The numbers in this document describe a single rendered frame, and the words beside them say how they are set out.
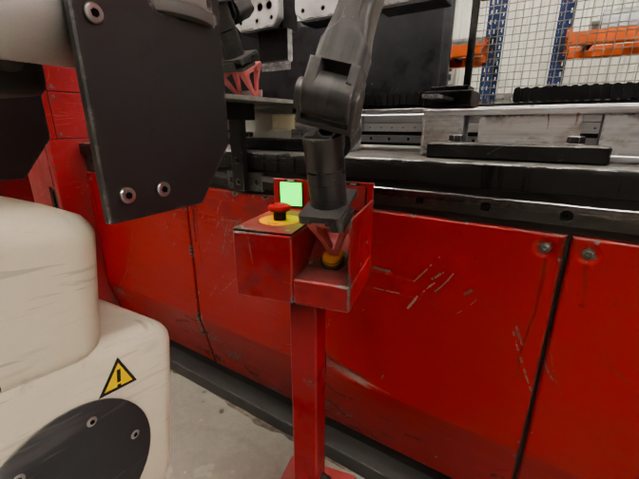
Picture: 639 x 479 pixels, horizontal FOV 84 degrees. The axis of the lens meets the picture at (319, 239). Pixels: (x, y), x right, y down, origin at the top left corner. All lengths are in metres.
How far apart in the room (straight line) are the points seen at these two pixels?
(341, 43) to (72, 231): 0.37
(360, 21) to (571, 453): 0.82
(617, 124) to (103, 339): 0.79
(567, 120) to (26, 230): 0.78
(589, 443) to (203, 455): 0.97
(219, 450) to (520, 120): 1.18
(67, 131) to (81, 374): 1.44
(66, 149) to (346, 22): 1.33
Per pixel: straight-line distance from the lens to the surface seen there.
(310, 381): 0.74
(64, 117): 1.67
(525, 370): 0.82
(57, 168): 1.65
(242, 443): 1.30
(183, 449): 1.33
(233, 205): 1.02
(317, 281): 0.56
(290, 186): 0.70
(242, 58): 0.92
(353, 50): 0.49
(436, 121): 0.84
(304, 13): 1.00
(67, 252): 0.24
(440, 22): 1.43
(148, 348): 0.29
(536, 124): 0.81
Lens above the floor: 0.94
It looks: 18 degrees down
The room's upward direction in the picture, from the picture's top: straight up
